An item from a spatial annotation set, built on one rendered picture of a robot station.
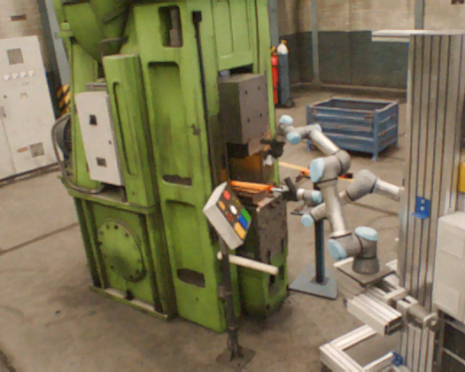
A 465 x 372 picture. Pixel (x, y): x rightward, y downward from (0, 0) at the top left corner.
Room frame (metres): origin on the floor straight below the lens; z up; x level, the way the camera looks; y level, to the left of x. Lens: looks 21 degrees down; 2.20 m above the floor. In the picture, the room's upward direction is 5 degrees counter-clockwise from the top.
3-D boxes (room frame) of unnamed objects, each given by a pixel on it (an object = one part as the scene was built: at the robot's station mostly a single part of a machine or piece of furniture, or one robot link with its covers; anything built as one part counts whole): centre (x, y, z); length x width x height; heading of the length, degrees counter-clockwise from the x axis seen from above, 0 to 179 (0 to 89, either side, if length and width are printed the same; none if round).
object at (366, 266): (2.20, -0.66, 0.87); 0.15 x 0.15 x 0.10
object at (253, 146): (3.17, 0.00, 1.32); 0.42 x 0.20 x 0.10; 53
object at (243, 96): (3.21, -0.03, 1.56); 0.42 x 0.39 x 0.40; 53
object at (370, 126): (6.95, -1.85, 0.36); 1.20 x 0.80 x 0.72; 47
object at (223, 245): (2.56, 0.10, 0.54); 0.04 x 0.04 x 1.08; 53
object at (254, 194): (3.17, 0.00, 0.96); 0.42 x 0.20 x 0.09; 53
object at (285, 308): (3.02, -0.21, 0.01); 0.58 x 0.39 x 0.01; 143
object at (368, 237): (2.20, -0.66, 0.98); 0.13 x 0.12 x 0.14; 109
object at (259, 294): (3.22, -0.03, 0.23); 0.55 x 0.37 x 0.47; 53
